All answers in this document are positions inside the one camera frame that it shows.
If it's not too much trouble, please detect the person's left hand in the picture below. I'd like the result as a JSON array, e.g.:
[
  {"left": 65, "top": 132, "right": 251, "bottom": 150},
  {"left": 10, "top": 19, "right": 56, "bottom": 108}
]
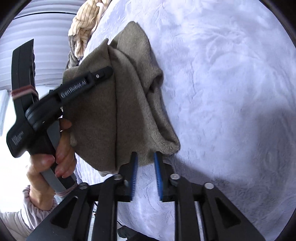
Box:
[{"left": 27, "top": 118, "right": 77, "bottom": 211}]

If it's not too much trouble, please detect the taupe knit sweater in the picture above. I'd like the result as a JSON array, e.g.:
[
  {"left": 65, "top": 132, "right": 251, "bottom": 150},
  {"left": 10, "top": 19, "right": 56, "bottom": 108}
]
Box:
[{"left": 63, "top": 22, "right": 180, "bottom": 176}]

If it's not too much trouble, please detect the lavender bed blanket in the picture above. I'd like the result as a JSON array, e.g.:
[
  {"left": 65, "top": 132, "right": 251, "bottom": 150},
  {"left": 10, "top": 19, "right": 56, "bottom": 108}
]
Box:
[{"left": 85, "top": 1, "right": 295, "bottom": 240}]

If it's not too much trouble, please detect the person's left forearm pink sleeve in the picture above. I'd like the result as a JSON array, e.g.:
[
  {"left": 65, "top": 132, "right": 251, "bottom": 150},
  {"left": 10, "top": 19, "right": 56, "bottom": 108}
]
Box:
[{"left": 1, "top": 185, "right": 58, "bottom": 240}]

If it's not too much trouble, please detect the grey-brown plush garment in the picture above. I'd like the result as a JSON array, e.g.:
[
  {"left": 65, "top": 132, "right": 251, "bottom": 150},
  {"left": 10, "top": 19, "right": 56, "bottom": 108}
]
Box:
[{"left": 65, "top": 35, "right": 81, "bottom": 70}]

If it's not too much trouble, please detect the cream striped garment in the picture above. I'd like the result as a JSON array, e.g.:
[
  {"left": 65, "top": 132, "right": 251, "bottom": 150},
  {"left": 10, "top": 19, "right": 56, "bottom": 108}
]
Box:
[{"left": 68, "top": 0, "right": 111, "bottom": 60}]

